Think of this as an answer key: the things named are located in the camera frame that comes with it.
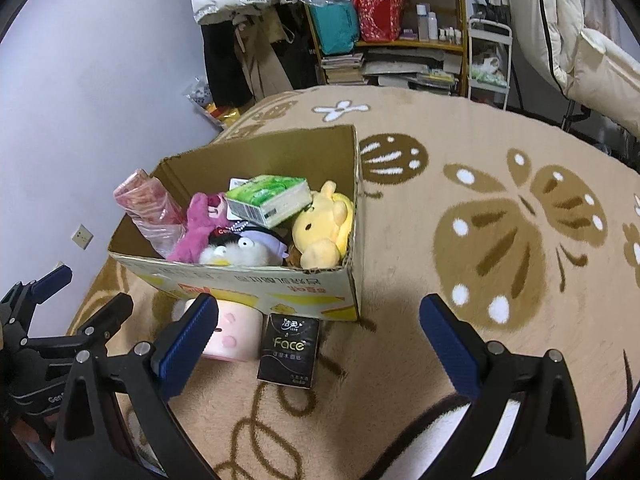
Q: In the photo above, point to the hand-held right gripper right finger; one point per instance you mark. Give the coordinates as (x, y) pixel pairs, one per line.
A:
(447, 340)

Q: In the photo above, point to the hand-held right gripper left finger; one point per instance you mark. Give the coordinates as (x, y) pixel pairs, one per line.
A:
(187, 340)

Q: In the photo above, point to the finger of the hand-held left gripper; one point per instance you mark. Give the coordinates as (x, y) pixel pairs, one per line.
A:
(110, 317)
(52, 280)

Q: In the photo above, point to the pink cylinder plush toy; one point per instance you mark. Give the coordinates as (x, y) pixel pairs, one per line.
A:
(235, 335)

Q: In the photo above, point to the white and black plush toy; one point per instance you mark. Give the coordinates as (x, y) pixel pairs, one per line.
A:
(232, 252)

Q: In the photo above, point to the black tissue pack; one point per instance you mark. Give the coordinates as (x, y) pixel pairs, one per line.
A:
(287, 350)

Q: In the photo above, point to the printed cardboard box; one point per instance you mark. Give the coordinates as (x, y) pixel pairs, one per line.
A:
(280, 294)

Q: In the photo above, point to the pink patterned plastic packet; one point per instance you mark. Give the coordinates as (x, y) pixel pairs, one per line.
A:
(147, 200)

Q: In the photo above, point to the green tissue pack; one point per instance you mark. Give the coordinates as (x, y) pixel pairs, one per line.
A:
(265, 195)

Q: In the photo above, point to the yellow bear plush toy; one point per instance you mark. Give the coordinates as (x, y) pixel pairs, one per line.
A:
(320, 225)

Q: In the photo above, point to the beige butterfly printed blanket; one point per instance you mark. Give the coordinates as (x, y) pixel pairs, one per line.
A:
(400, 360)

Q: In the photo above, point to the plastic bag of snacks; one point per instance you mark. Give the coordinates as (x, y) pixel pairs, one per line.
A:
(205, 95)

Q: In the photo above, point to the black hanging garment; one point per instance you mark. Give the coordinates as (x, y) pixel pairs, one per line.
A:
(225, 70)

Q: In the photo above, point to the pile of papers and books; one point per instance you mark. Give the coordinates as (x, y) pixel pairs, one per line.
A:
(400, 67)

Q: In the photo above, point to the beige hanging trousers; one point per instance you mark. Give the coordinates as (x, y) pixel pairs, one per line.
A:
(265, 65)

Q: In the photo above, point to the stack of books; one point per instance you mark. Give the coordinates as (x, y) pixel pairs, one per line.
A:
(342, 70)

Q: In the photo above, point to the wooden shelf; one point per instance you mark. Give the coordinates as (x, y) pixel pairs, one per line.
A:
(410, 46)

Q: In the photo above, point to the row of small bottles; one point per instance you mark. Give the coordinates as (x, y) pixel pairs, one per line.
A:
(450, 36)

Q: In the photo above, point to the black hanging coat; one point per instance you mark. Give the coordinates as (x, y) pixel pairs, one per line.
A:
(300, 55)

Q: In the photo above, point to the short white bottle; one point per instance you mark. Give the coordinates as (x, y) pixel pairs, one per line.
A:
(433, 27)

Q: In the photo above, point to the cream padded chair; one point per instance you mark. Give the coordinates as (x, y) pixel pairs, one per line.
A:
(590, 60)

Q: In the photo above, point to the tall white bottle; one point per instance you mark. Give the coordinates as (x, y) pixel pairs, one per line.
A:
(422, 22)

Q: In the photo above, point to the white utility cart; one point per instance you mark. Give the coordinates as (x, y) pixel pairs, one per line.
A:
(490, 22)

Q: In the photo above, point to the red patterned bag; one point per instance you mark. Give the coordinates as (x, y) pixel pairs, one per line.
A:
(377, 17)

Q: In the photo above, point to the teal bag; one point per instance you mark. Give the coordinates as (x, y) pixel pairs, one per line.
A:
(332, 25)

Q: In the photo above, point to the white wall socket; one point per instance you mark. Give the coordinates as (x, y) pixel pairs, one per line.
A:
(82, 236)

